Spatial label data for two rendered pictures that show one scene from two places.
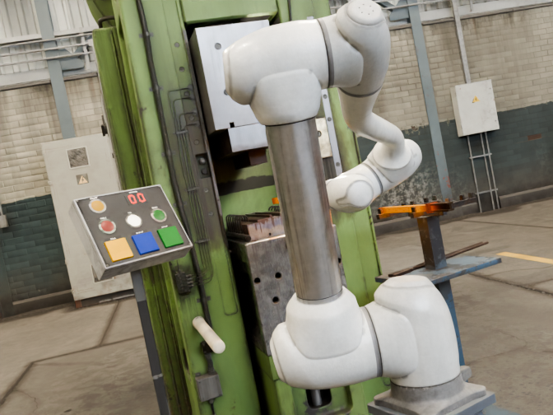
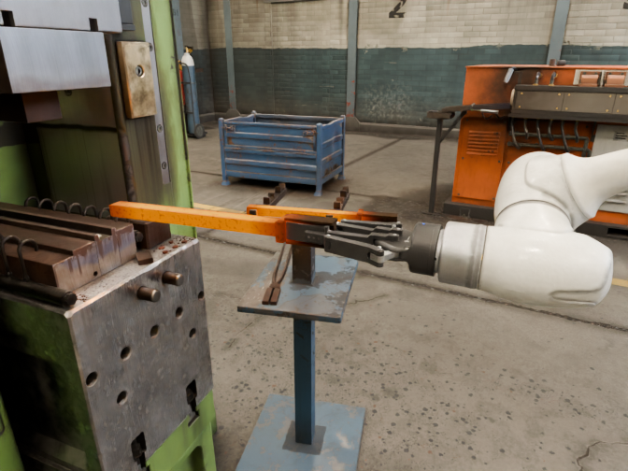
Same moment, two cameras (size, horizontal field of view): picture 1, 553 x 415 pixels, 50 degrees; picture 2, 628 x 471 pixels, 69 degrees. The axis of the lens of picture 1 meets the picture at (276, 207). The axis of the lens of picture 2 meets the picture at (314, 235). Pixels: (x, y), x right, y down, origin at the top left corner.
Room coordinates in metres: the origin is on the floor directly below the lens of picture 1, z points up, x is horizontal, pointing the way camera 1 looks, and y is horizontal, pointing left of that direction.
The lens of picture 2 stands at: (1.50, 0.42, 1.32)
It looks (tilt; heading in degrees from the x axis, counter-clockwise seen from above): 21 degrees down; 308
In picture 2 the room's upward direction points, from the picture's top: straight up
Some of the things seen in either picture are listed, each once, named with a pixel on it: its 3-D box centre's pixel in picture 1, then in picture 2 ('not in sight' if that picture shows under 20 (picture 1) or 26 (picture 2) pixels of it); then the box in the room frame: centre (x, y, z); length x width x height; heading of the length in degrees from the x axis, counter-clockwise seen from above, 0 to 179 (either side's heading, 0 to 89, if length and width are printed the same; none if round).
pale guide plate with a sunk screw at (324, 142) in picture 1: (318, 138); (137, 79); (2.56, -0.24, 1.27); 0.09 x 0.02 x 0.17; 106
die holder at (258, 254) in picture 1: (281, 280); (66, 332); (2.57, 0.04, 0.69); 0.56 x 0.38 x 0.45; 16
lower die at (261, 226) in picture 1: (258, 224); (23, 240); (2.55, 0.09, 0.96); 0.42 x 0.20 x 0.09; 16
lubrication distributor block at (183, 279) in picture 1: (183, 282); not in sight; (2.36, 0.42, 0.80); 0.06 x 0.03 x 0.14; 106
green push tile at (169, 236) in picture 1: (169, 237); not in sight; (2.08, 0.39, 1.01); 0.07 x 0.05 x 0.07; 131
